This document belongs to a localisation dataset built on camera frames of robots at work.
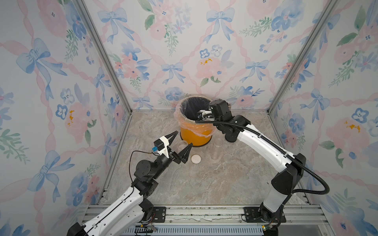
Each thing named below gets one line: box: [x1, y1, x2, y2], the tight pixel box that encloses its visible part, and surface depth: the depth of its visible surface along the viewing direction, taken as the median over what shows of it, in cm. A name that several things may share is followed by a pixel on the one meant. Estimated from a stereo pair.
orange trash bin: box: [173, 95, 217, 148], surface depth 87 cm
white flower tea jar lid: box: [190, 153, 202, 165], surface depth 94 cm
